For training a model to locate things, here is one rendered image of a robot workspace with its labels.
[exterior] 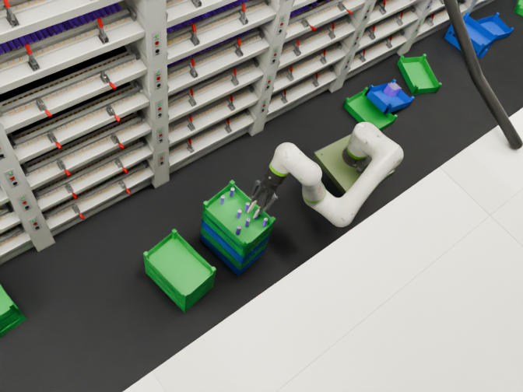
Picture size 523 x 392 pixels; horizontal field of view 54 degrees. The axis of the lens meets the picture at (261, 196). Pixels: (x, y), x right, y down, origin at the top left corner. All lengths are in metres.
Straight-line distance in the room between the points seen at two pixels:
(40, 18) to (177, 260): 1.31
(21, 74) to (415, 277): 1.49
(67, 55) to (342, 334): 1.47
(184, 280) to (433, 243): 1.71
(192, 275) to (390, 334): 1.75
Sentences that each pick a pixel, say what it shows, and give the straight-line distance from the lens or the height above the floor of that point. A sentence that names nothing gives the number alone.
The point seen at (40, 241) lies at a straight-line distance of 2.83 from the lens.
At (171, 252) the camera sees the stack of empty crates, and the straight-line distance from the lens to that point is 2.63.
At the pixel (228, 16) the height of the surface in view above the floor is 0.97.
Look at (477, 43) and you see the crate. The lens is 4.28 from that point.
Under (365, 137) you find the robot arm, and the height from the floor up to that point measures 0.57.
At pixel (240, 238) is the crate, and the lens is 2.51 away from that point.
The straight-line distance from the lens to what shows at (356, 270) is 0.96.
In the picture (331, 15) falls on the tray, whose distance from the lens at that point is 2.96.
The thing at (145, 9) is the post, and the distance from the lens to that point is 2.05.
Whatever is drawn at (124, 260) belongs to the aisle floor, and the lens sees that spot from 2.81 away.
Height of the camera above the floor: 2.56
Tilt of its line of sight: 58 degrees down
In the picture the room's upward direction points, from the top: 15 degrees clockwise
